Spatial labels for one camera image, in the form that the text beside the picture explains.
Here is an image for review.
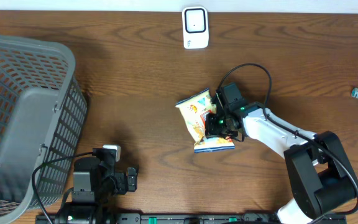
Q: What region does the white barcode scanner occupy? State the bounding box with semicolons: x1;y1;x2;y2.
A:
181;6;209;49

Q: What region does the grey plastic basket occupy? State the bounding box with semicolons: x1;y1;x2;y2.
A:
0;35;88;223

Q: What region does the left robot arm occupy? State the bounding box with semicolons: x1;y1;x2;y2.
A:
53;156;138;224

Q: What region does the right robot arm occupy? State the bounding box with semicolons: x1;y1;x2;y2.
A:
206;83;358;223

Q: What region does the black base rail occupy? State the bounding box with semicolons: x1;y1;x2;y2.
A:
35;213;347;224

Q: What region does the wet wipes pack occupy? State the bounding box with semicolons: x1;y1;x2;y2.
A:
175;88;235;153

